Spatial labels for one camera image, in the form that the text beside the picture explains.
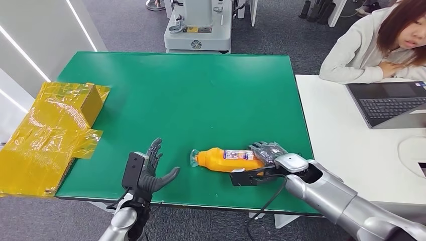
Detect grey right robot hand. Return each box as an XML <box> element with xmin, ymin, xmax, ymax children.
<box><xmin>248</xmin><ymin>141</ymin><xmax>288</xmax><ymax>166</ymax></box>

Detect yellow taped cardboard box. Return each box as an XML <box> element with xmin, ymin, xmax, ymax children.
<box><xmin>0</xmin><ymin>81</ymin><xmax>111</xmax><ymax>197</ymax></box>

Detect round white object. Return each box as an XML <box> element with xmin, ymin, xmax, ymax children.
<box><xmin>398</xmin><ymin>136</ymin><xmax>426</xmax><ymax>179</ymax></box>

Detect person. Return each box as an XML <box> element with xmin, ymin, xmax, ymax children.
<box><xmin>319</xmin><ymin>0</ymin><xmax>426</xmax><ymax>84</ymax></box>

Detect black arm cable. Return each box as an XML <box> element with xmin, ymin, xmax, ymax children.
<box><xmin>105</xmin><ymin>188</ymin><xmax>150</xmax><ymax>241</ymax></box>
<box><xmin>246</xmin><ymin>174</ymin><xmax>289</xmax><ymax>241</ymax></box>

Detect black chair legs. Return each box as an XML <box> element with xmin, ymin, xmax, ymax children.
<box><xmin>298</xmin><ymin>0</ymin><xmax>337</xmax><ymax>26</ymax></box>

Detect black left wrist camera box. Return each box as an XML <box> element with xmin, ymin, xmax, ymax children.
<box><xmin>122</xmin><ymin>151</ymin><xmax>149</xmax><ymax>190</ymax></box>

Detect person's hand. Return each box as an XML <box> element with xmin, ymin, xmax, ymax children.
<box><xmin>379</xmin><ymin>61</ymin><xmax>406</xmax><ymax>79</ymax></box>

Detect grey wheeled machine base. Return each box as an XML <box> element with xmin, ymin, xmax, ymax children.
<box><xmin>163</xmin><ymin>0</ymin><xmax>234</xmax><ymax>55</ymax></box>

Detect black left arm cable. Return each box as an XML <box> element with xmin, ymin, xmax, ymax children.
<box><xmin>105</xmin><ymin>188</ymin><xmax>150</xmax><ymax>241</ymax></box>

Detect orange detergent bottle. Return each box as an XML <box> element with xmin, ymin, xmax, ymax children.
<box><xmin>189</xmin><ymin>147</ymin><xmax>267</xmax><ymax>174</ymax></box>

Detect white board panel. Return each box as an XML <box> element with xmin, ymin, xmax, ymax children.
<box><xmin>328</xmin><ymin>0</ymin><xmax>349</xmax><ymax>27</ymax></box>

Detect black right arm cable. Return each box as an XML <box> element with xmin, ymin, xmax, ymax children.
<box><xmin>246</xmin><ymin>174</ymin><xmax>289</xmax><ymax>241</ymax></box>

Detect grey laptop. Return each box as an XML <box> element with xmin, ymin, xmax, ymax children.
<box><xmin>346</xmin><ymin>80</ymin><xmax>426</xmax><ymax>130</ymax></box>

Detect chrome stand base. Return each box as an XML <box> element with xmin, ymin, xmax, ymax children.
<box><xmin>146</xmin><ymin>0</ymin><xmax>166</xmax><ymax>12</ymax></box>

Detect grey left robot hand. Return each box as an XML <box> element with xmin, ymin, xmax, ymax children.
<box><xmin>138</xmin><ymin>138</ymin><xmax>181</xmax><ymax>200</ymax></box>

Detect white desk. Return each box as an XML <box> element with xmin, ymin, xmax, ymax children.
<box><xmin>295</xmin><ymin>74</ymin><xmax>426</xmax><ymax>224</ymax></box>

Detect green topped table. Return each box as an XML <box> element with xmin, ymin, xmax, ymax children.
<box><xmin>55</xmin><ymin>51</ymin><xmax>328</xmax><ymax>217</ymax></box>

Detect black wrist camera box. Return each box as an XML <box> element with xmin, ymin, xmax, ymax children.
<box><xmin>122</xmin><ymin>151</ymin><xmax>149</xmax><ymax>190</ymax></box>
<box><xmin>230</xmin><ymin>167</ymin><xmax>283</xmax><ymax>187</ymax></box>

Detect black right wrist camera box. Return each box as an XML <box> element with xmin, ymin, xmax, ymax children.
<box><xmin>230</xmin><ymin>167</ymin><xmax>283</xmax><ymax>187</ymax></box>

